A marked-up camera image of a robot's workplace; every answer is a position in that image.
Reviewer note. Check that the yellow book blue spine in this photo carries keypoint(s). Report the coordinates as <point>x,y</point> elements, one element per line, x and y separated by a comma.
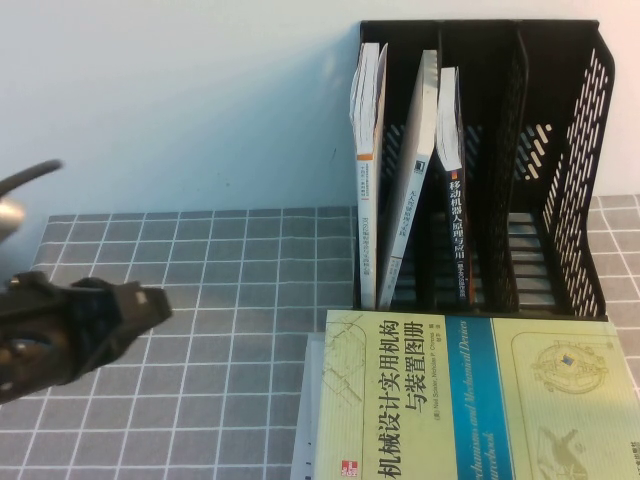
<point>400,390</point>

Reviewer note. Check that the black mobile robot book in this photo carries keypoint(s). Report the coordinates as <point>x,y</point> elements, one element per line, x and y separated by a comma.
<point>457,225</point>

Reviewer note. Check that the white book with black marks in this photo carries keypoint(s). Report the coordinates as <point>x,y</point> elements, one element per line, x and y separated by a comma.
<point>300,460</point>

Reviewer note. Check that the grey white thin book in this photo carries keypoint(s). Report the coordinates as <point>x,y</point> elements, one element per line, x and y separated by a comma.
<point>420,125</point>

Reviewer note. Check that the black plastic book stand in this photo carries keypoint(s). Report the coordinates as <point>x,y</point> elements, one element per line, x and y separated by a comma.
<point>550,100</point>

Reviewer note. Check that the white book orange spine mark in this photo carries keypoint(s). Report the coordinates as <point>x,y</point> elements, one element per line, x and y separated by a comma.
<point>367,225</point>

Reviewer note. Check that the white car suspension book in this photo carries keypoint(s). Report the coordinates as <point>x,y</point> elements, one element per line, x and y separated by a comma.
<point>314,360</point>

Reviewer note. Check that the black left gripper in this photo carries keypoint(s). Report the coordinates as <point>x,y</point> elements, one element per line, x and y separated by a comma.
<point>45,330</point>

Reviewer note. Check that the grey checked tablecloth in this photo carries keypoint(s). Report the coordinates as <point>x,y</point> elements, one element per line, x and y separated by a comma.
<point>200,375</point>

